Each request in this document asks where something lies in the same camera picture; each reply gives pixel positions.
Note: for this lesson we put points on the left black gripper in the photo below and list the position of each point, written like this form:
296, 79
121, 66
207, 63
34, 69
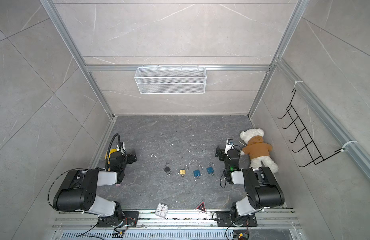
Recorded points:
130, 158

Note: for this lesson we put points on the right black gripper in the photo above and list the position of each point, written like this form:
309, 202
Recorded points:
220, 153

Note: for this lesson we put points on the blue padlock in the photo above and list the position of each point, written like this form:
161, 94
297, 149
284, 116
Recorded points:
210, 169
197, 172

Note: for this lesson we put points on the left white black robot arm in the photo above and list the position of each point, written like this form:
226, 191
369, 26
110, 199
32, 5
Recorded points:
78, 191

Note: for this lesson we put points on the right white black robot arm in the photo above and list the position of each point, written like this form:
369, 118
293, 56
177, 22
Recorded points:
262, 190

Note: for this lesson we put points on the black padlock with key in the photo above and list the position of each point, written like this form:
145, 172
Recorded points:
167, 169

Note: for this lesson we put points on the yellow toy shovel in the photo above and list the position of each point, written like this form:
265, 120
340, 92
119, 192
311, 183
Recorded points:
108, 155

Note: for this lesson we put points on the white teddy bear brown hoodie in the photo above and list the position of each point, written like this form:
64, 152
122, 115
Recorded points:
257, 150

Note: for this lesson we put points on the red black triangle sign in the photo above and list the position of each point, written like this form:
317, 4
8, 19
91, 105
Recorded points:
201, 207

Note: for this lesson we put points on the white small alarm clock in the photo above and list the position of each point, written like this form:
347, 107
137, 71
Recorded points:
162, 210

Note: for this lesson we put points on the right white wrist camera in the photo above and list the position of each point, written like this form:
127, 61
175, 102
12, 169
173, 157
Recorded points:
229, 144

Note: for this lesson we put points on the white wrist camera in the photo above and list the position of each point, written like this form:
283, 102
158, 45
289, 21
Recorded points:
121, 146
229, 144

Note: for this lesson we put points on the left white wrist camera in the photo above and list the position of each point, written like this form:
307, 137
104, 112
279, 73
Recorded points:
121, 146

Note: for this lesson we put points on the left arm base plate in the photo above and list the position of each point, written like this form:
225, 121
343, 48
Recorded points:
128, 219

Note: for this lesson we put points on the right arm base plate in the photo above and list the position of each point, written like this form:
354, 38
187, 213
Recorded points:
226, 218

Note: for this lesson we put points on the white wire mesh basket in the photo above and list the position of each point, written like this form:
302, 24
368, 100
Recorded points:
171, 80

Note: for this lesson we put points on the black wire hook rack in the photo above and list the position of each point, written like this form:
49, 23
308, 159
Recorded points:
309, 145

